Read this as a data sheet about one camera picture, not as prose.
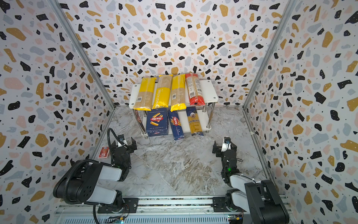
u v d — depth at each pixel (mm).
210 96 795
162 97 773
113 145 816
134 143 840
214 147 802
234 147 808
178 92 764
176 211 731
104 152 923
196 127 975
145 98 746
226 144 749
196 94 757
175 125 973
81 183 438
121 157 688
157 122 948
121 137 757
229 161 653
